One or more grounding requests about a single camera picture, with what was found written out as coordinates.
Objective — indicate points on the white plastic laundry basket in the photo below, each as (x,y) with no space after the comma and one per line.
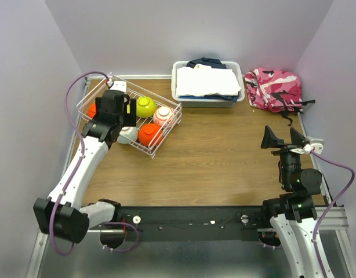
(208,102)

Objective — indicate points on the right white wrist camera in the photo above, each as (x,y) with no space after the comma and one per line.
(313,144)

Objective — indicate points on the white bowl orange pattern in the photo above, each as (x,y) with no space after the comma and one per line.
(164,116)

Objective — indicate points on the lime green bowl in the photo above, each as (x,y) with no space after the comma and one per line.
(146,107)

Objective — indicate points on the pale blue bowl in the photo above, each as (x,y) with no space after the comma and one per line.
(127,135)

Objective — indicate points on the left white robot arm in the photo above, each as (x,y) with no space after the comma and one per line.
(61,214)

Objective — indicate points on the orange bowl front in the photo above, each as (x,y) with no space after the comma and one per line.
(150,134)

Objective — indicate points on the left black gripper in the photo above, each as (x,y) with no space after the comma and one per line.
(133,114)

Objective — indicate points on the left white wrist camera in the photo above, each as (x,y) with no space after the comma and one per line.
(117,85)

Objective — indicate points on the aluminium table frame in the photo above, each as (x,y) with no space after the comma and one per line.
(114,233)

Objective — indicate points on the white wire dish rack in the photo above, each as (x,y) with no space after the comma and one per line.
(136,91)

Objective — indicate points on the white folded cloth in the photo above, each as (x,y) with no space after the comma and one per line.
(201,82)

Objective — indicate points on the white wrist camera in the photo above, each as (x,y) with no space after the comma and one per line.
(117,85)
(313,144)

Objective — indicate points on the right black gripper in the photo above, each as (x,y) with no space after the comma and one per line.
(269,139)

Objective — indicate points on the pink camouflage garment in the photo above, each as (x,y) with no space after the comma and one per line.
(276,91)

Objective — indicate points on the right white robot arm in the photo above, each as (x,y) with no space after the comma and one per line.
(293,215)

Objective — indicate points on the dark blue clothes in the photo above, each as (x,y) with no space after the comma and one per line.
(206,63)

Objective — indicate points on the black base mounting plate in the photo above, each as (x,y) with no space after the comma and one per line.
(195,223)

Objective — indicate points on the orange bowl back left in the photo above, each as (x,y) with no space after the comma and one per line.
(91,111)

